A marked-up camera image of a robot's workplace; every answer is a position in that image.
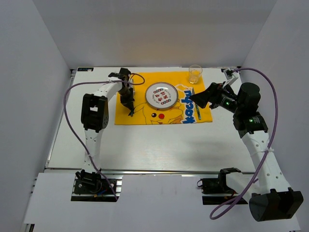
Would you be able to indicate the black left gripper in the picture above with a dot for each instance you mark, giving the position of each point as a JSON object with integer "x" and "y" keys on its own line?
{"x": 127, "y": 102}

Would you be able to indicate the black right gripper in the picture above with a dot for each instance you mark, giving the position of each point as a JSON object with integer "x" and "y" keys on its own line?
{"x": 202, "y": 98}

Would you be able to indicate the metal fork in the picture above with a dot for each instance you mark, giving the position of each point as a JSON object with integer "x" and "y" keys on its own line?
{"x": 133, "y": 93}

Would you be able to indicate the metal knife teal handle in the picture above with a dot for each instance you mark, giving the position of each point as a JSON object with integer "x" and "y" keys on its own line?
{"x": 197, "y": 107}

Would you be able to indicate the yellow Pikachu cloth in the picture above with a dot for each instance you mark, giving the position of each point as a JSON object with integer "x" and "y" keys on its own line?
{"x": 184, "y": 111}

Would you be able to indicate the clear drinking glass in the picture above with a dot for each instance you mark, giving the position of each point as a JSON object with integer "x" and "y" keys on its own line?
{"x": 195, "y": 73}

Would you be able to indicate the round printed plate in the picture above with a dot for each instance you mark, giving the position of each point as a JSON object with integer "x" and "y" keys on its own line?
{"x": 161, "y": 95}

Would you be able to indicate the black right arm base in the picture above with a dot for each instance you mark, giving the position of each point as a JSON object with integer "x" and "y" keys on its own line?
{"x": 213, "y": 193}

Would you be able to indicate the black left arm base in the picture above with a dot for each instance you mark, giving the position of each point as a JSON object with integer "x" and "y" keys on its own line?
{"x": 92, "y": 187}

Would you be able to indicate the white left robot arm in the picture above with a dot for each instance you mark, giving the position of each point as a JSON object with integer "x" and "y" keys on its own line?
{"x": 95, "y": 114}

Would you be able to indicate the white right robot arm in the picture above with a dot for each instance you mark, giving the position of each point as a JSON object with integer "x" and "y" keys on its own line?
{"x": 268, "y": 193}

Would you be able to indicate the black left table logo sticker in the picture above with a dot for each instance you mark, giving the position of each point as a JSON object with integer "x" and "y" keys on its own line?
{"x": 85, "y": 69}

